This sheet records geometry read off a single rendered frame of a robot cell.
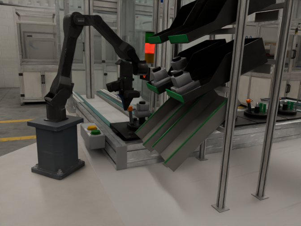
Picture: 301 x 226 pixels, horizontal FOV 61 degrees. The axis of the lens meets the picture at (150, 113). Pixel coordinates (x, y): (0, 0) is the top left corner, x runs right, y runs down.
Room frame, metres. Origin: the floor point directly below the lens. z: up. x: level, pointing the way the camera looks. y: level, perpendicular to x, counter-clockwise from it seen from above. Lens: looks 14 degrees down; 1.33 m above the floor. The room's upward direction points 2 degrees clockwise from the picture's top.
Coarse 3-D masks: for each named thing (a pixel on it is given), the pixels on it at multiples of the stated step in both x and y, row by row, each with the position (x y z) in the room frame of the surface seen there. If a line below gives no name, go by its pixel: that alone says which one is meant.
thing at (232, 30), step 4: (272, 4) 0.82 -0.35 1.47; (276, 4) 0.81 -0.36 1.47; (280, 4) 0.79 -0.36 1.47; (264, 8) 0.84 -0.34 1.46; (268, 8) 0.83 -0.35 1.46; (272, 8) 0.82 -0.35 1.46; (276, 8) 0.80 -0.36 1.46; (280, 8) 0.79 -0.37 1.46; (224, 28) 0.75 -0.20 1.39; (228, 28) 0.73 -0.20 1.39; (232, 28) 0.72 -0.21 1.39; (212, 32) 0.79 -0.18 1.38; (216, 32) 0.78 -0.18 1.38; (220, 32) 0.76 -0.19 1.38; (224, 32) 0.75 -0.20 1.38; (228, 32) 0.73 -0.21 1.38; (232, 32) 0.72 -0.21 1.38; (268, 60) 0.81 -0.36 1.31; (272, 60) 0.79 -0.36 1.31; (272, 64) 0.79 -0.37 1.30; (216, 88) 0.76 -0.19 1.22; (220, 88) 0.74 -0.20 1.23; (224, 88) 0.72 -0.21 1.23; (228, 88) 0.71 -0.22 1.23
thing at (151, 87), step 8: (208, 40) 0.99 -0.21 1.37; (216, 40) 0.93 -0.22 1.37; (224, 40) 0.88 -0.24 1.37; (192, 48) 0.99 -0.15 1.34; (200, 48) 1.00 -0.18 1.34; (208, 48) 0.87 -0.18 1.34; (184, 56) 0.98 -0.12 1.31; (192, 56) 0.85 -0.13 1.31; (200, 56) 0.86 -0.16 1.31; (192, 64) 0.85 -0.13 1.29; (168, 72) 0.96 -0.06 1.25; (192, 72) 0.85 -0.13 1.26; (152, 80) 0.95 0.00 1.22; (152, 88) 0.87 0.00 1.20; (160, 88) 0.82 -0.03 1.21
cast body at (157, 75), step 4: (156, 68) 0.86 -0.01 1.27; (160, 68) 0.86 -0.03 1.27; (164, 68) 0.86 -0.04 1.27; (152, 72) 0.87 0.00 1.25; (156, 72) 0.85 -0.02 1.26; (160, 72) 0.85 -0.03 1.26; (164, 72) 0.85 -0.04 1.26; (152, 76) 0.88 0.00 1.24; (156, 76) 0.85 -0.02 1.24; (160, 76) 0.85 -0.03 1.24; (164, 76) 0.85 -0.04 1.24; (168, 76) 0.86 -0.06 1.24; (156, 80) 0.85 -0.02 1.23; (160, 80) 0.85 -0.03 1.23; (164, 80) 0.85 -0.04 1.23; (168, 80) 0.86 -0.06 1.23; (152, 84) 0.87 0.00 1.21; (156, 84) 0.85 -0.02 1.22; (160, 84) 0.85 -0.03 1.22
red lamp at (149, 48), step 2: (146, 44) 1.36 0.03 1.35; (148, 44) 1.35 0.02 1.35; (150, 44) 1.35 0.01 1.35; (152, 44) 1.36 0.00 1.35; (154, 44) 1.37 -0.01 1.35; (146, 46) 1.36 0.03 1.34; (148, 46) 1.35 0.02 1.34; (150, 46) 1.35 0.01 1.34; (152, 46) 1.36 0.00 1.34; (154, 46) 1.37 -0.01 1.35; (146, 48) 1.36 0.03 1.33; (148, 48) 1.35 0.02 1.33; (150, 48) 1.35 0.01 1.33; (152, 48) 1.36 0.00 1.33; (146, 50) 1.36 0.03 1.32; (148, 50) 1.35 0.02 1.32; (150, 50) 1.35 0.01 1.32; (152, 50) 1.36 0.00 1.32; (146, 52) 1.36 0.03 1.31; (148, 52) 1.35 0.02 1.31; (150, 52) 1.35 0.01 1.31; (152, 52) 1.36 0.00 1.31
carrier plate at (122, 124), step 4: (112, 124) 1.19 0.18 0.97; (116, 124) 1.19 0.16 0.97; (120, 124) 1.19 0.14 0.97; (124, 124) 1.20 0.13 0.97; (112, 128) 1.17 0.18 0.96; (116, 128) 1.13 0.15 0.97; (120, 128) 1.13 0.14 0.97; (124, 128) 1.13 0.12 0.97; (120, 132) 1.07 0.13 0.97; (124, 132) 1.07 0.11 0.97; (120, 136) 1.06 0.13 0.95; (124, 136) 1.02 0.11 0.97; (128, 136) 1.02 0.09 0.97; (132, 136) 1.02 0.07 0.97; (136, 136) 1.02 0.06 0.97; (124, 140) 1.02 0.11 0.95; (128, 140) 1.00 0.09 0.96
